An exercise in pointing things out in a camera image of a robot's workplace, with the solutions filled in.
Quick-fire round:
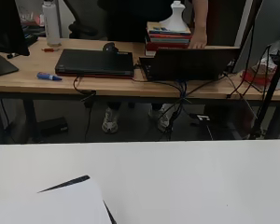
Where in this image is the bundle of black cables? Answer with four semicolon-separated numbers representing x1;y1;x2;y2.
133;73;259;142

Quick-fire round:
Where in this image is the white paper sheet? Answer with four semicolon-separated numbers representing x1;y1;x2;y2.
0;176;113;224

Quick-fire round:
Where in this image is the open black laptop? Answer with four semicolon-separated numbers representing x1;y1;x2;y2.
139;46;241;82

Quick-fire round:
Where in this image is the dark book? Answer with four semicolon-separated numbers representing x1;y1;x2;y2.
36;175;118;224

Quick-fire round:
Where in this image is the closed black laptop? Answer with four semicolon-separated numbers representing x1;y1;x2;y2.
54;49;135;78

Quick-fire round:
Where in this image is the blue marker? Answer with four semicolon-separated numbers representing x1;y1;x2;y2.
36;71;63;82

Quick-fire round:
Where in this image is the white vase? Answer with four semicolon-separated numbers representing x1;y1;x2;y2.
159;0;190;33

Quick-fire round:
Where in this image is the black power brick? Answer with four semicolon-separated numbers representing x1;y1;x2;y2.
36;116;69;136

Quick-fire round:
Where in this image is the stack of colourful books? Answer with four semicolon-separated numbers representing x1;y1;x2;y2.
144;21;193;58

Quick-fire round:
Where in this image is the black flat pad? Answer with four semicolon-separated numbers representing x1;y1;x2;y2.
0;55;20;79

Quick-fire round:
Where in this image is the black monitor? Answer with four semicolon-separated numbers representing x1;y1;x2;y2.
0;0;31;57

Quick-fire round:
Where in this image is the wooden desk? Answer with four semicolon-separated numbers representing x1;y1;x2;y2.
0;36;280;144

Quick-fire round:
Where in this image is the black laptop cable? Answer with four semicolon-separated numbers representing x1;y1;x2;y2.
72;76;97;143

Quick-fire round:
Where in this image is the person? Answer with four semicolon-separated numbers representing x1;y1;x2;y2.
97;0;209;134

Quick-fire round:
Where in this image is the white bottle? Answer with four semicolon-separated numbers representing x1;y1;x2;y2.
41;0;63;48

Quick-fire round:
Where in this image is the black computer mouse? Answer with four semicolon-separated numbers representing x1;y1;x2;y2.
102;41;119;53

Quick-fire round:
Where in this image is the black tripod pole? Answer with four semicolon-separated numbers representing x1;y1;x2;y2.
250;34;280;140

